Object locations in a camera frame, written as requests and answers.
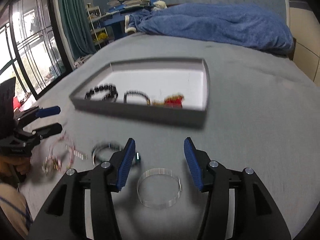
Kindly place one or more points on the blue desk shelf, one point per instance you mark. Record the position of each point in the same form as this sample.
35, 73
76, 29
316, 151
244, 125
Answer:
117, 18

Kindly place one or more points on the plaid beige sleeve forearm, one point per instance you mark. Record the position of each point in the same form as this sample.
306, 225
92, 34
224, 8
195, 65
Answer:
16, 209

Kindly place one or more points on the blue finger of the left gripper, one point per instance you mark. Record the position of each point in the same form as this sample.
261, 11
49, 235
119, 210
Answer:
48, 131
45, 112

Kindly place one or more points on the blue fleece blanket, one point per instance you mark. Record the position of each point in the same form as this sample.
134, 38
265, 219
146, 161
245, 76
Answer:
246, 25

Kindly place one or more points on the grey bed cover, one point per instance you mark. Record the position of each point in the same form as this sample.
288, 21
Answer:
263, 113

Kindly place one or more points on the left hand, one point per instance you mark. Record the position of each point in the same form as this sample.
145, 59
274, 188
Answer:
22, 165

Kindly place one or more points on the clear acrylic bangle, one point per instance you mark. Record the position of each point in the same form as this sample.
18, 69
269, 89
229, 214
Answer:
159, 188

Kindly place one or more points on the beige wardrobe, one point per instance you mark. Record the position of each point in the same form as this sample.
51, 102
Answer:
304, 27

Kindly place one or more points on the grey shallow cardboard box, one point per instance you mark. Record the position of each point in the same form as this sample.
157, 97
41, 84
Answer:
172, 91

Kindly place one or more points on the straight pearl hair pin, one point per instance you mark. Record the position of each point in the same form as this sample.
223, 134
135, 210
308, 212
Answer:
76, 153

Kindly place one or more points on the stack of papers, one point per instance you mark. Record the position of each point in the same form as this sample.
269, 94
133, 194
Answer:
114, 3

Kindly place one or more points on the teal curtain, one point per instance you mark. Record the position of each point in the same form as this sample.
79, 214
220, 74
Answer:
76, 27

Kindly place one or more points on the white plush toy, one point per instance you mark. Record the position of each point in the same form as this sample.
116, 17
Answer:
159, 5

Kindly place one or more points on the black framed window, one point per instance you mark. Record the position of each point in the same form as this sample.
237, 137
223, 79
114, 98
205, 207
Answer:
31, 47

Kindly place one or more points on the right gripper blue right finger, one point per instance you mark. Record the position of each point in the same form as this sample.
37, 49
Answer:
193, 160

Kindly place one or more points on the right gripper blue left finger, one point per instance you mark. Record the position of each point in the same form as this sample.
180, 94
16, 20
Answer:
127, 156

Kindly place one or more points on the white wire rack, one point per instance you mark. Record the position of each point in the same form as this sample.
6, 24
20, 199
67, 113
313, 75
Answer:
98, 33

